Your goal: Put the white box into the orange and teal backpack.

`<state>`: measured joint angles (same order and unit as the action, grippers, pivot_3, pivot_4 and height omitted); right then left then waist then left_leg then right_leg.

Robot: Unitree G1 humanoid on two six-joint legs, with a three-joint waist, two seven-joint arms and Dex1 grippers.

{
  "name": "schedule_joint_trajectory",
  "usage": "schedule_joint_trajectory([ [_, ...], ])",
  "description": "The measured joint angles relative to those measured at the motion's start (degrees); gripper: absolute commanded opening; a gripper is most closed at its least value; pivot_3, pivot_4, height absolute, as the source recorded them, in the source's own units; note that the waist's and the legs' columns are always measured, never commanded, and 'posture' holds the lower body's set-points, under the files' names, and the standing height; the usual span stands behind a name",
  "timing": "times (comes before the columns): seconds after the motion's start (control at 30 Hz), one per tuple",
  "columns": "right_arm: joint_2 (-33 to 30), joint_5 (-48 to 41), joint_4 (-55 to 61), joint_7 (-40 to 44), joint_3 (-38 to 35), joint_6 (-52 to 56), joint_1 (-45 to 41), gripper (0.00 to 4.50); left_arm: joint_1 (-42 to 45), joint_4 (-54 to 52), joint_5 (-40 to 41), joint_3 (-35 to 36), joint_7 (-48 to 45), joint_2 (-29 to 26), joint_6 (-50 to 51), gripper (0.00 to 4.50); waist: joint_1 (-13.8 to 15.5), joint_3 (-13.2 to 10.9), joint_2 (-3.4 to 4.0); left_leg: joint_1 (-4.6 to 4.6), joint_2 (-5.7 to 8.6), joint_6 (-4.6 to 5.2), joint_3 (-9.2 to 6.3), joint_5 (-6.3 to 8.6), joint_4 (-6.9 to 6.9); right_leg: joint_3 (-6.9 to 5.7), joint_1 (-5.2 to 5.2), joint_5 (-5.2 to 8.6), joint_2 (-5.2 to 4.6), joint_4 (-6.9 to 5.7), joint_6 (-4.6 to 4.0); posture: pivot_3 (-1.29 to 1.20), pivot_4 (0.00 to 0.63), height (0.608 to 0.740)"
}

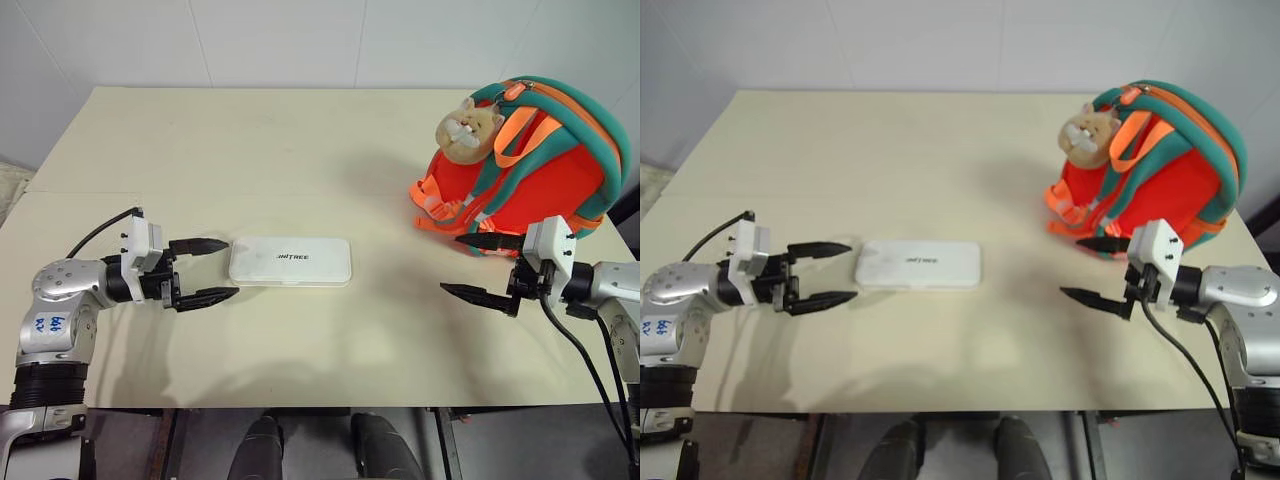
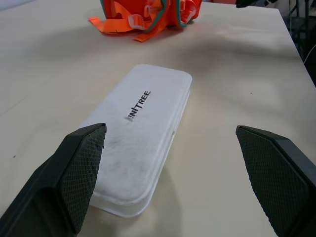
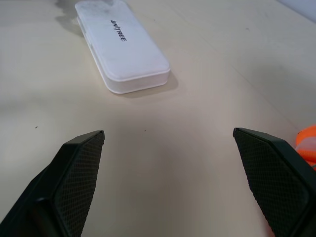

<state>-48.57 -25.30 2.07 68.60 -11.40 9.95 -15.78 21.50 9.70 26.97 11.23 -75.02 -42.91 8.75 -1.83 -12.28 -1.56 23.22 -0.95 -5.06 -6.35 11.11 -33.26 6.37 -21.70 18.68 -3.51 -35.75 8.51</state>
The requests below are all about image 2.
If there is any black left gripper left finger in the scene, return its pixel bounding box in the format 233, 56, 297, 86
0, 122, 108, 237

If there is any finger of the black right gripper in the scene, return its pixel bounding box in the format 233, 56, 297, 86
236, 0, 255, 8

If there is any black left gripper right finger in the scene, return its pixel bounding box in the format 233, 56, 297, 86
236, 125, 316, 237

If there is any white rectangular case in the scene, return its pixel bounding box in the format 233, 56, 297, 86
89, 64, 193, 218

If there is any orange strapped bag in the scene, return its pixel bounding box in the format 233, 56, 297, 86
88, 0, 203, 43

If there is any dark metal frame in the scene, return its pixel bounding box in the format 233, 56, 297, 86
281, 0, 316, 61

